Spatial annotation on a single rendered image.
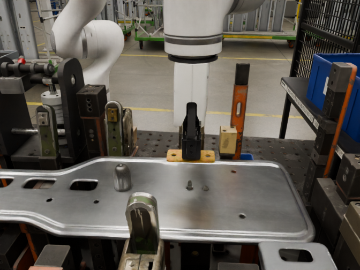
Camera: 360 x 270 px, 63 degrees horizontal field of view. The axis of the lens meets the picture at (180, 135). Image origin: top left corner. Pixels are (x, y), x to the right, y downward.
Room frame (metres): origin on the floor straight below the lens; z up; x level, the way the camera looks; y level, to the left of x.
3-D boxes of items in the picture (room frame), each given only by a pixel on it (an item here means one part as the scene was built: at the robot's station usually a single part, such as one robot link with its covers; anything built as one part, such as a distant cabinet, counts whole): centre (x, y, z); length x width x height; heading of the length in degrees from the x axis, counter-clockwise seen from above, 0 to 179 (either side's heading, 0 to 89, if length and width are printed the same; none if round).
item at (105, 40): (1.04, 0.28, 1.11); 0.19 x 0.12 x 0.24; 120
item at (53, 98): (0.67, 0.34, 0.94); 0.18 x 0.13 x 0.49; 87
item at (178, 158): (0.45, -0.02, 1.08); 0.08 x 0.04 x 0.01; 87
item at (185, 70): (0.45, -0.02, 1.20); 0.10 x 0.07 x 0.11; 177
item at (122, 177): (0.45, 0.11, 1.02); 0.03 x 0.03 x 0.07
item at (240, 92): (0.60, -0.13, 0.95); 0.03 x 0.01 x 0.50; 87
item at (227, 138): (0.57, -0.10, 0.88); 0.04 x 0.04 x 0.36; 87
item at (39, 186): (0.46, 0.27, 0.84); 0.12 x 0.05 x 0.29; 177
